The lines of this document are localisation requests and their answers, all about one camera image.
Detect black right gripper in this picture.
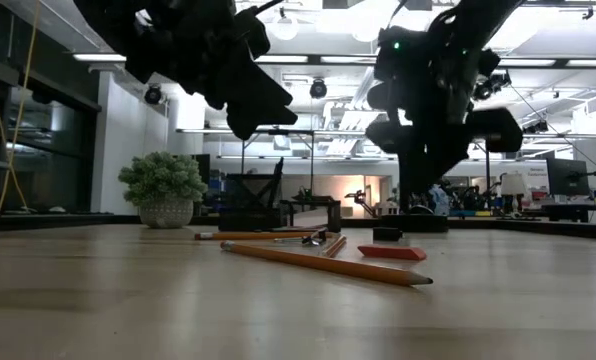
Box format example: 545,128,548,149
365,27,524,196

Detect black desk lamp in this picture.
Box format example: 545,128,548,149
377,152,450,234

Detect white shade table lamp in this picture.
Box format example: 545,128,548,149
500,172,527,211

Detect red eraser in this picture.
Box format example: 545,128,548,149
356,244,428,262

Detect green plant in white pot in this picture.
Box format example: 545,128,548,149
117,151,209,230

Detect yellow cable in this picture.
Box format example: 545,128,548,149
0,0,42,216

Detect yellow pencil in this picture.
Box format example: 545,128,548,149
321,234,348,259
194,230,340,242
220,240,434,288

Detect black mesh desk organizer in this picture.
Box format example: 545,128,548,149
217,157,343,233

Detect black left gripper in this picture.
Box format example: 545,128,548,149
127,0,299,141

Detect black computer monitor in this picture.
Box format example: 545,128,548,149
546,158,590,197

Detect black aluminium table frame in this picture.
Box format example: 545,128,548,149
0,212,596,241

